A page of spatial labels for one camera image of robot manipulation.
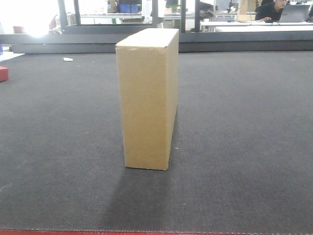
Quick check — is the black conveyor belt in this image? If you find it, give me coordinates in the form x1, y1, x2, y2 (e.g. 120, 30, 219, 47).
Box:
0, 51, 313, 234

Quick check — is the blue storage bin background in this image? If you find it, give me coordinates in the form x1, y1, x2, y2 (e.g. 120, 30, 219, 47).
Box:
118, 4, 138, 13

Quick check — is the white long desk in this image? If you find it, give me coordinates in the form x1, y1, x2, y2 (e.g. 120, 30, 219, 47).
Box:
201, 21, 313, 32

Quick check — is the tall brown cardboard box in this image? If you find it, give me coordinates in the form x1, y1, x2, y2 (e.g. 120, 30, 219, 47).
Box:
115, 28, 179, 170

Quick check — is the white paper scrap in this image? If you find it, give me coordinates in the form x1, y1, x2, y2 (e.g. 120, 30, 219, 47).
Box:
63, 57, 73, 62

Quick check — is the black metal frame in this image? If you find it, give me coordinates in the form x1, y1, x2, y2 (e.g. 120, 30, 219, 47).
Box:
58, 0, 200, 35

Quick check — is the grey laptop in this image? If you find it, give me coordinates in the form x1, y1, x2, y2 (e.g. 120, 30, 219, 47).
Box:
279, 4, 310, 23

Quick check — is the small red box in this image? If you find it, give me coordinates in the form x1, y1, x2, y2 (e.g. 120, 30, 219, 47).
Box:
0, 66, 9, 82

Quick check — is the seated person in black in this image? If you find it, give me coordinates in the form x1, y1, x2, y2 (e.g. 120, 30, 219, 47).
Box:
255, 0, 289, 21

